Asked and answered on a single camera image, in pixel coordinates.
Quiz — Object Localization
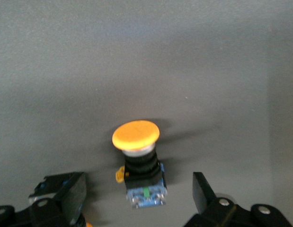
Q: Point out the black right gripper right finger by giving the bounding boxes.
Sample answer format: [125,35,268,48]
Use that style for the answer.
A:
[184,172,293,227]

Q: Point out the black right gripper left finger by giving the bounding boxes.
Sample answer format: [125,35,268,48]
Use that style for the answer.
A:
[0,172,87,227]

